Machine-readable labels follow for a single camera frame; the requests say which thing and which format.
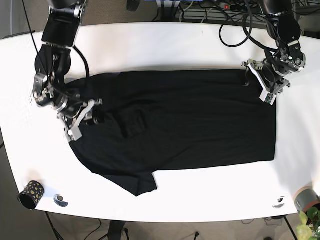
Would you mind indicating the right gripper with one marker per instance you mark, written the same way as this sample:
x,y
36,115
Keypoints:
x,y
72,112

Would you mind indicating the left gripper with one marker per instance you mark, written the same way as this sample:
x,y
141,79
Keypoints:
x,y
271,82

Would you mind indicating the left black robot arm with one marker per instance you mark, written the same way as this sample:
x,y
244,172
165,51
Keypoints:
x,y
286,59

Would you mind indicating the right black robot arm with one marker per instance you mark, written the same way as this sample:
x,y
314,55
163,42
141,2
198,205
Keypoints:
x,y
53,62

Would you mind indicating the black gold-dotted cup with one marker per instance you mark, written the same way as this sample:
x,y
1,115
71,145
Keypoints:
x,y
31,195

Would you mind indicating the grey tape roll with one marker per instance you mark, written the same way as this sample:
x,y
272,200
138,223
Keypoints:
x,y
305,199

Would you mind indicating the green potted plant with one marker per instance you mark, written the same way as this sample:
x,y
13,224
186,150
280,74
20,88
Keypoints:
x,y
309,227

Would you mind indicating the left table cable grommet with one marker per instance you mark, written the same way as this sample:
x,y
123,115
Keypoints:
x,y
59,200

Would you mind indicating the table cable grommet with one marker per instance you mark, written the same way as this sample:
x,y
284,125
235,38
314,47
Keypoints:
x,y
59,200
279,202

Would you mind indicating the right table cable grommet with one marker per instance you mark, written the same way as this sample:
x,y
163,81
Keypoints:
x,y
279,202

